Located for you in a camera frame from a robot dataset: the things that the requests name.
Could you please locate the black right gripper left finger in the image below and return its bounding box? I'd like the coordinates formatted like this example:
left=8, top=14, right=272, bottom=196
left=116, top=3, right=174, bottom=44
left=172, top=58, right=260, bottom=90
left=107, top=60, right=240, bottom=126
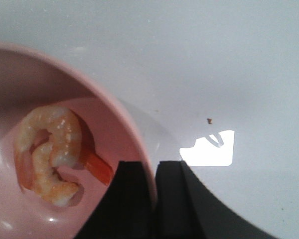
left=75, top=161, right=152, bottom=239

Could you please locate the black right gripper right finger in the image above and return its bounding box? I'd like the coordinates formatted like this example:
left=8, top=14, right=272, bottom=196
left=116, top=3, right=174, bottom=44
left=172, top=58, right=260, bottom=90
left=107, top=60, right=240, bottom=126
left=155, top=160, right=272, bottom=239

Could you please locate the cooked orange shrimp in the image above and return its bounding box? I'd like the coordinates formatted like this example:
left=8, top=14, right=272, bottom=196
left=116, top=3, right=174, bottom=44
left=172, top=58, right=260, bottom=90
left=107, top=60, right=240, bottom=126
left=13, top=105, right=114, bottom=207

